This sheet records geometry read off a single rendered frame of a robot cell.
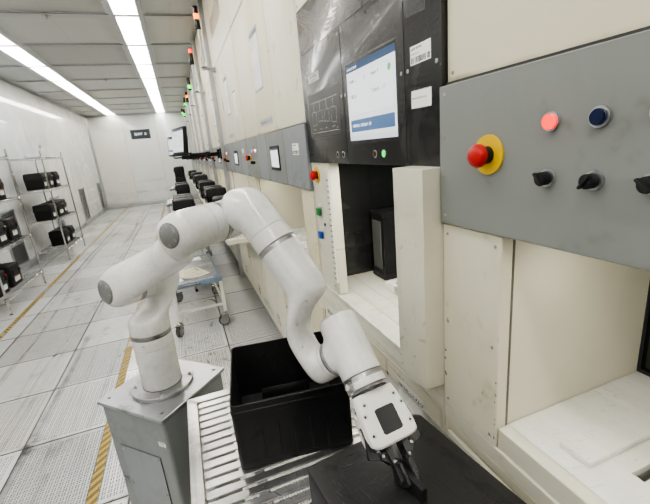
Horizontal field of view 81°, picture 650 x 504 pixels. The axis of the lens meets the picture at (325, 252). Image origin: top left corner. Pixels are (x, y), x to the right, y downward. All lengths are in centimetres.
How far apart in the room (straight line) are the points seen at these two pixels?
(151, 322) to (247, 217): 58
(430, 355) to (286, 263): 42
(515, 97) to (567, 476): 65
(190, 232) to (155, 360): 55
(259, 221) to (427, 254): 37
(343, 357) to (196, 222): 43
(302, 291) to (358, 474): 36
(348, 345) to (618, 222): 48
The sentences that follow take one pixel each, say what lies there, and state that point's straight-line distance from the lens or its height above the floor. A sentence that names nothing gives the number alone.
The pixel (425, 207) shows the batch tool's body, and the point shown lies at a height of 132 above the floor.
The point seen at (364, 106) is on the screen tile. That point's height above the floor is 156.
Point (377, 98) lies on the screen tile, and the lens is 109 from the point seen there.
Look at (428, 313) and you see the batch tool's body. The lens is 92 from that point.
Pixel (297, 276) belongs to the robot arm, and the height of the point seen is 122.
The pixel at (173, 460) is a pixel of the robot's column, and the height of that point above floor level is 61.
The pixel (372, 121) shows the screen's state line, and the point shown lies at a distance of 111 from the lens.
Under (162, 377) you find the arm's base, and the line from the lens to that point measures 135.
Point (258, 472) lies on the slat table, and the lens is 103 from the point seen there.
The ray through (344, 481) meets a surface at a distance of 83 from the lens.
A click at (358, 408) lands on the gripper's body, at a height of 99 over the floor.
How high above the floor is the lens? 147
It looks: 16 degrees down
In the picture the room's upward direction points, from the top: 5 degrees counter-clockwise
